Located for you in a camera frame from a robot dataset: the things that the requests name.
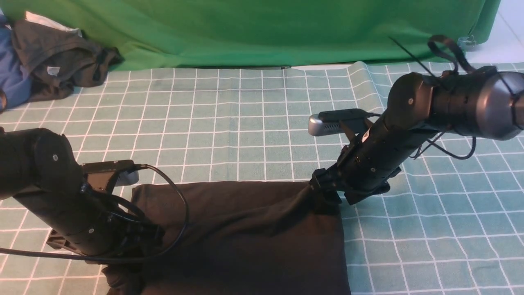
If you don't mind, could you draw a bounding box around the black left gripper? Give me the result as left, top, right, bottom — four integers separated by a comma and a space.
14, 184, 165, 263

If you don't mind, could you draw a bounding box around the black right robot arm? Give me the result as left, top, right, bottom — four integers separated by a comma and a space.
307, 66, 524, 205

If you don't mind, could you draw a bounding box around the black cable tie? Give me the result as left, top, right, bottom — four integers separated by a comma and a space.
388, 36, 447, 89

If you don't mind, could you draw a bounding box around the black left camera cable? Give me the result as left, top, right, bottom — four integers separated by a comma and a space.
0, 164, 190, 264

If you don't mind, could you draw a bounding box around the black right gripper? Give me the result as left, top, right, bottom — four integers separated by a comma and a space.
309, 119, 437, 205

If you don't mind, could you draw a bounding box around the green backdrop cloth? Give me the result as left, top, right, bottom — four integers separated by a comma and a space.
1, 0, 500, 71

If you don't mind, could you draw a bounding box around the white folded cloth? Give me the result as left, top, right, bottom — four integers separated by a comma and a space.
25, 11, 83, 37

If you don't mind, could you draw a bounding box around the blue garment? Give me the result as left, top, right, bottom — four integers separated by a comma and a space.
0, 13, 32, 112

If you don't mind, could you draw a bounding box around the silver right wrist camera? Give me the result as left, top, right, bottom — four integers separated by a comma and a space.
308, 109, 371, 137

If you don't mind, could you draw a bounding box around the crumpled dark gray shirt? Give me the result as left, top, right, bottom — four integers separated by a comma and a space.
11, 19, 124, 102

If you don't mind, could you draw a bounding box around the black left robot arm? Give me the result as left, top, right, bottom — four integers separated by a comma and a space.
0, 128, 165, 263

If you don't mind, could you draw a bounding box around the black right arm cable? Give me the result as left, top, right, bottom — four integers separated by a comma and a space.
411, 34, 488, 160

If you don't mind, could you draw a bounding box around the metal binder clip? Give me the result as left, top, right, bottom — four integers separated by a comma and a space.
457, 35, 477, 48

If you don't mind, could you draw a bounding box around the green grid cutting mat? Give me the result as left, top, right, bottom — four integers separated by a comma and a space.
1, 62, 524, 295

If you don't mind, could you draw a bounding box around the dark gray long-sleeved shirt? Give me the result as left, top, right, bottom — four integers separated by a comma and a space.
102, 181, 351, 295

